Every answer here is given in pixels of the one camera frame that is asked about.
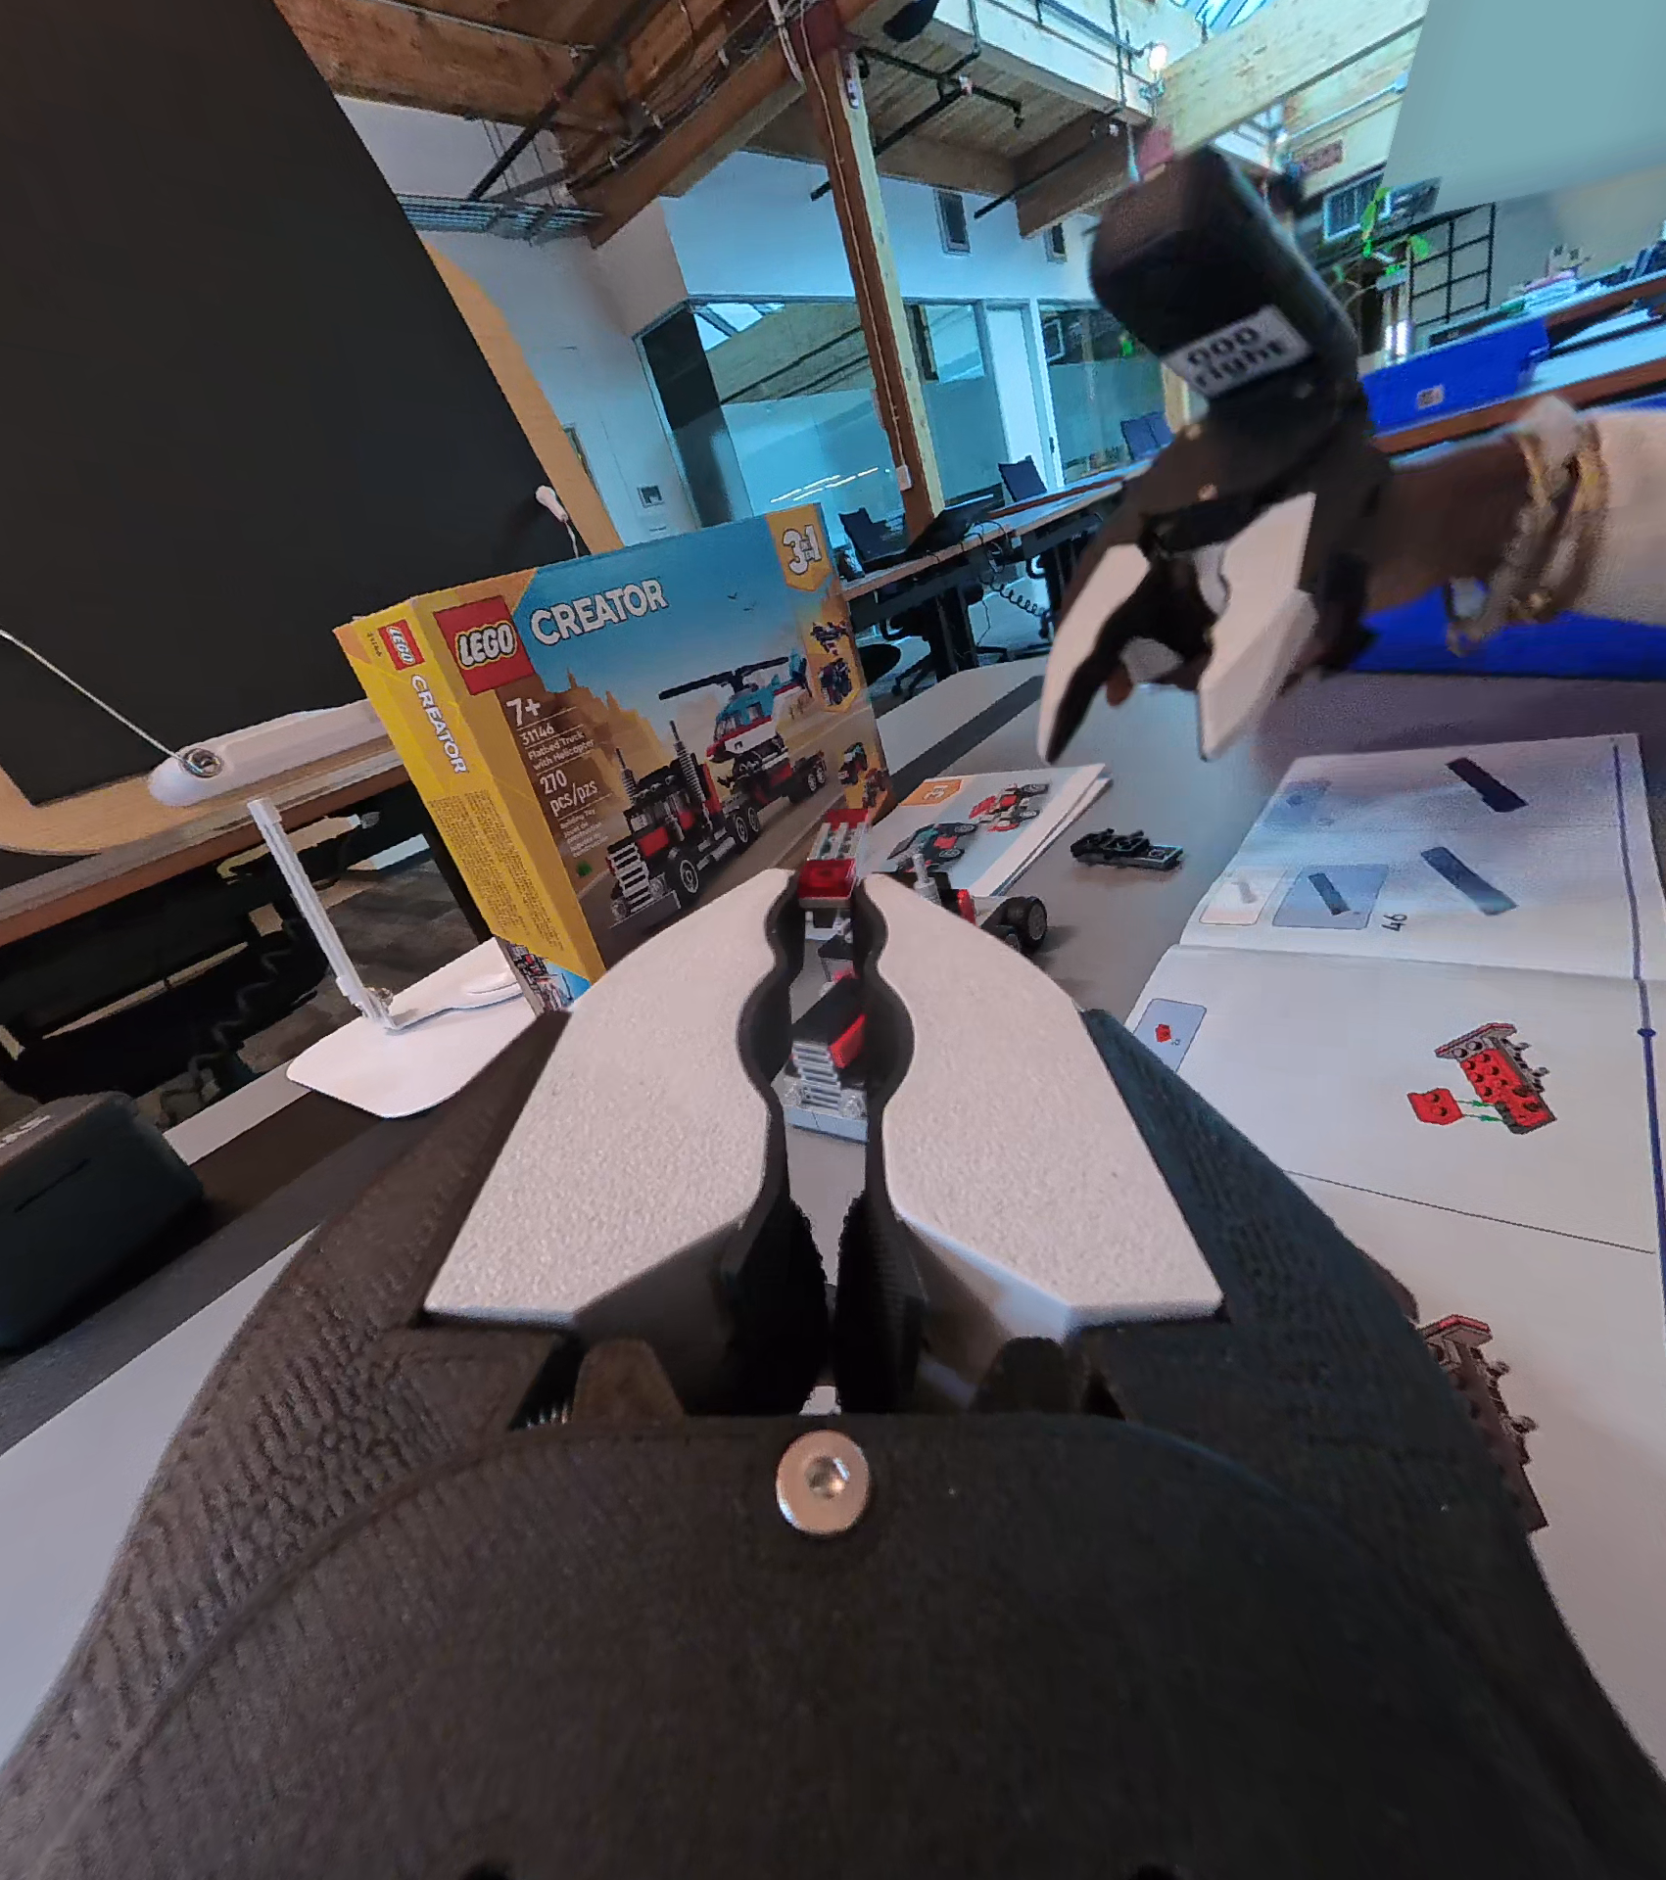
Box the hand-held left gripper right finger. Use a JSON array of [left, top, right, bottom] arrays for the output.
[[855, 873, 1229, 1386]]

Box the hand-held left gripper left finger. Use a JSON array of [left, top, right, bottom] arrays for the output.
[[422, 869, 800, 1378]]

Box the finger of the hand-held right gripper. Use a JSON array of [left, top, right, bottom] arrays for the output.
[[1035, 534, 1188, 763], [1192, 491, 1327, 763]]

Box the black red lego truck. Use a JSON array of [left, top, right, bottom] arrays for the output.
[[770, 814, 1059, 1141]]

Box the lego instruction booklet car cover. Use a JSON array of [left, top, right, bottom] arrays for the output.
[[868, 763, 1113, 900]]

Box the open lego instruction booklet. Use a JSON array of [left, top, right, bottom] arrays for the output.
[[1127, 734, 1666, 1840]]

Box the lego set cardboard box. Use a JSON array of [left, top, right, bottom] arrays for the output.
[[333, 505, 896, 1018]]

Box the person's right hand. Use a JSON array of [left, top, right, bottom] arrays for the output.
[[1362, 440, 1529, 618]]

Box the long wooden office desk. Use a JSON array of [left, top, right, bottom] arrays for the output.
[[847, 481, 1117, 665]]

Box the white rounded pad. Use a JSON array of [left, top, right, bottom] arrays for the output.
[[245, 799, 573, 1122]]

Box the blue bin white label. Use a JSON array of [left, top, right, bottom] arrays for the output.
[[1362, 315, 1558, 430]]

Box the dark cube device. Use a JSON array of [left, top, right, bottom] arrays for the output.
[[0, 1092, 206, 1355]]

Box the black divider panel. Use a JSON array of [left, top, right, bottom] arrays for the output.
[[0, 0, 622, 861]]

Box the wooden support post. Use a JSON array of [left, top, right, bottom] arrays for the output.
[[804, 0, 947, 540]]

